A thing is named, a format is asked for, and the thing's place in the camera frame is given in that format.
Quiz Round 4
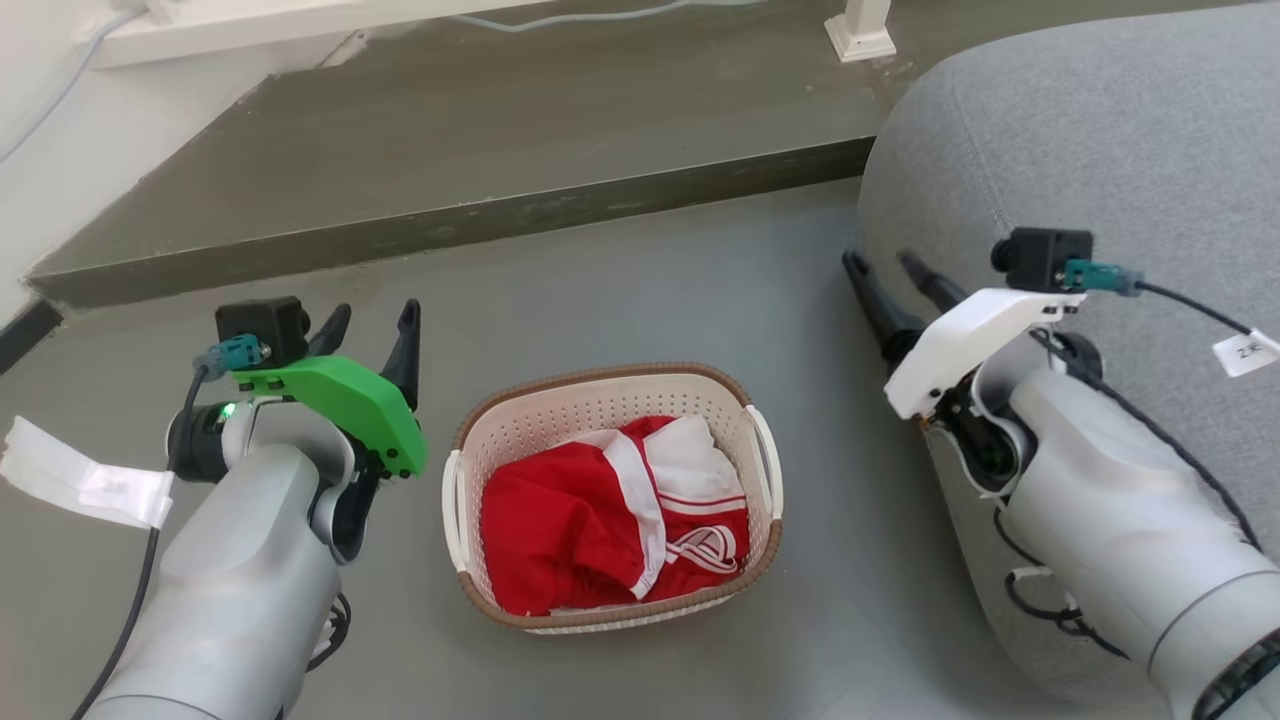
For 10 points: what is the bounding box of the black baseboard strip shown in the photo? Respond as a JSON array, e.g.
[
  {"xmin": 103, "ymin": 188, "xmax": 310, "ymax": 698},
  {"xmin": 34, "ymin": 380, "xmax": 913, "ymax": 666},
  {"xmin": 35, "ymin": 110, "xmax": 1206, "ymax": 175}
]
[{"xmin": 0, "ymin": 298, "xmax": 64, "ymax": 376}]

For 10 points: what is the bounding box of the red and white garment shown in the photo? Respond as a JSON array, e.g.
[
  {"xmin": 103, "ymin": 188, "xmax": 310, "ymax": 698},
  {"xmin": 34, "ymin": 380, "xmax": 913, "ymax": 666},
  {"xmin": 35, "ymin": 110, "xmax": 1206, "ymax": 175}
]
[{"xmin": 480, "ymin": 415, "xmax": 751, "ymax": 618}]

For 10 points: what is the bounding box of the black camera cable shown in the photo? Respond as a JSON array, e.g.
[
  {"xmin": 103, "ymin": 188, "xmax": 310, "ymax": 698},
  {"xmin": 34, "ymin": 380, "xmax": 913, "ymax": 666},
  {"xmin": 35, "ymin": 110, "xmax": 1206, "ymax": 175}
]
[
  {"xmin": 1063, "ymin": 258, "xmax": 1256, "ymax": 341},
  {"xmin": 70, "ymin": 335, "xmax": 271, "ymax": 720}
]

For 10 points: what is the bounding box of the grey fabric sofa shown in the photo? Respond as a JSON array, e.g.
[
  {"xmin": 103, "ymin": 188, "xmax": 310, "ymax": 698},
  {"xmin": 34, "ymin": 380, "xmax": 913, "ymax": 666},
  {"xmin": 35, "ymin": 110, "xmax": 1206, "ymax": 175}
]
[{"xmin": 855, "ymin": 0, "xmax": 1280, "ymax": 720}]

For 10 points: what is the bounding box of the pale thin cable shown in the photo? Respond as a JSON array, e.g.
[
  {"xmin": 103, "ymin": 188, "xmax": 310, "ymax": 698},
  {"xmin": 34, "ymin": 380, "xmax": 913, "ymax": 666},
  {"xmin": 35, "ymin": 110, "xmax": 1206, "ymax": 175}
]
[
  {"xmin": 0, "ymin": 8, "xmax": 153, "ymax": 166},
  {"xmin": 445, "ymin": 0, "xmax": 771, "ymax": 33}
]

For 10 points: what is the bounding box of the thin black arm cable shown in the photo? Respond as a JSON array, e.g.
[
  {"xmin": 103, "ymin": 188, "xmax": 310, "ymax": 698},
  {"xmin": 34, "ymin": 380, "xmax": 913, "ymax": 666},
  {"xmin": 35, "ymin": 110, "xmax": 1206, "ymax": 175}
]
[
  {"xmin": 992, "ymin": 505, "xmax": 1131, "ymax": 661},
  {"xmin": 280, "ymin": 590, "xmax": 353, "ymax": 720},
  {"xmin": 1030, "ymin": 328, "xmax": 1263, "ymax": 553}
]

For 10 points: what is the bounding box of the grey raised floor step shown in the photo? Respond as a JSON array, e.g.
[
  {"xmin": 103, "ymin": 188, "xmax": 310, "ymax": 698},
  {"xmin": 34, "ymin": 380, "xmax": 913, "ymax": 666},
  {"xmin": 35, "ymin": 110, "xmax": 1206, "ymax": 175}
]
[{"xmin": 22, "ymin": 0, "xmax": 1241, "ymax": 311}]

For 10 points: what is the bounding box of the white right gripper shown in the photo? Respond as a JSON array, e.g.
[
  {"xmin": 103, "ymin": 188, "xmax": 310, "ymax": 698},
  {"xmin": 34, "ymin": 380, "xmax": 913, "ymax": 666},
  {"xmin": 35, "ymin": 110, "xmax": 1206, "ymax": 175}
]
[{"xmin": 842, "ymin": 249, "xmax": 1088, "ymax": 421}]

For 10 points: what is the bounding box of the black right camera cable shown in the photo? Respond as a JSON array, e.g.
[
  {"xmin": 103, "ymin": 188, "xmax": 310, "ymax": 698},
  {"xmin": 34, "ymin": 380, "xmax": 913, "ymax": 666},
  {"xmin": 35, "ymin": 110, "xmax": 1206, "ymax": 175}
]
[{"xmin": 1063, "ymin": 258, "xmax": 1256, "ymax": 341}]

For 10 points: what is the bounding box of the black left camera cable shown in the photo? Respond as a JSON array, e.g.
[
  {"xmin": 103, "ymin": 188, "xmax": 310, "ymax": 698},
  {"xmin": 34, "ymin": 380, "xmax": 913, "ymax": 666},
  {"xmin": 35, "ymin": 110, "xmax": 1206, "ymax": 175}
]
[{"xmin": 70, "ymin": 335, "xmax": 271, "ymax": 720}]

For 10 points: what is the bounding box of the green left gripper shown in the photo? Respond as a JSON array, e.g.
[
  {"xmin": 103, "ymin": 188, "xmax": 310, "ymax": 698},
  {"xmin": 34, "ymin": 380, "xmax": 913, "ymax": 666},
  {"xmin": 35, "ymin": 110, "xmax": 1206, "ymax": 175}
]
[{"xmin": 230, "ymin": 297, "xmax": 429, "ymax": 479}]

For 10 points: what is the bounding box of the large white tape tag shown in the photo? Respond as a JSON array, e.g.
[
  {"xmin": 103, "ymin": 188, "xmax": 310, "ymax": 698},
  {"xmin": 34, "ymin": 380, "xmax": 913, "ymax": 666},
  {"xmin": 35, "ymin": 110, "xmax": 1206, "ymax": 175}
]
[{"xmin": 0, "ymin": 415, "xmax": 176, "ymax": 531}]

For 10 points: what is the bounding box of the small white printed tag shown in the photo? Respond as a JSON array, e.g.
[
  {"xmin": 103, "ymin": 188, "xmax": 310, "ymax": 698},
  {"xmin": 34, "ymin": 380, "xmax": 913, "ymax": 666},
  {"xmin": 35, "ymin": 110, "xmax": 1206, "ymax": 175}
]
[{"xmin": 1212, "ymin": 330, "xmax": 1280, "ymax": 379}]

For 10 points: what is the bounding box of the cream perforated laundry basket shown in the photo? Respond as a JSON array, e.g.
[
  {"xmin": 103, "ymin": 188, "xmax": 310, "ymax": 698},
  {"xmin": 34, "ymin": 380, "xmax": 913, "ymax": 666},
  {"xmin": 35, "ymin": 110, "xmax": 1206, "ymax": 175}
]
[{"xmin": 442, "ymin": 362, "xmax": 785, "ymax": 635}]

